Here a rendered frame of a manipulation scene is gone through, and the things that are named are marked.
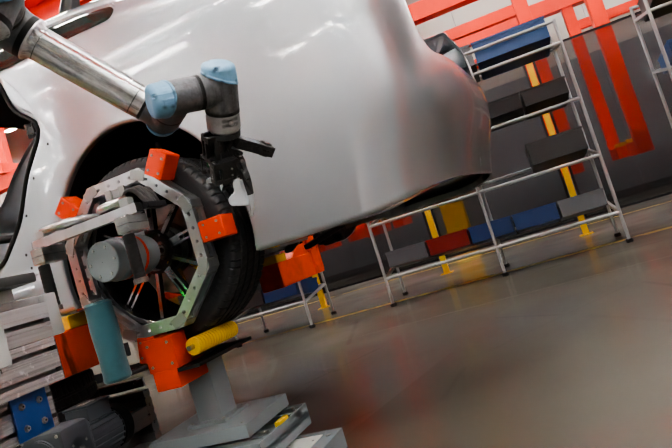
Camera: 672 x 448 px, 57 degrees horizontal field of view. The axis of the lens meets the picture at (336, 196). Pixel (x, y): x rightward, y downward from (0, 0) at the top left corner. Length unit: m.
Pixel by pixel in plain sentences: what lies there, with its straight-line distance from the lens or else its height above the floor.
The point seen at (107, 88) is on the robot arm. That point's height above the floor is 1.16.
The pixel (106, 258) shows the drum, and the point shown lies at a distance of 2.03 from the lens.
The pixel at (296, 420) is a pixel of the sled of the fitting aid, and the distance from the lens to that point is 2.31.
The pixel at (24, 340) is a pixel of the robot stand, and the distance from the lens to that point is 1.39.
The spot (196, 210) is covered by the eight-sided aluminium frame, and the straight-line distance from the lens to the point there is 2.04.
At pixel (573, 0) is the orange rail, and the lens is 10.18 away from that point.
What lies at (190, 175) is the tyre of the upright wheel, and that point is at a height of 1.05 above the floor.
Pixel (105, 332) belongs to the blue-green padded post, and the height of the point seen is 0.64.
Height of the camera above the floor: 0.70
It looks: 4 degrees up
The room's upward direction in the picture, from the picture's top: 17 degrees counter-clockwise
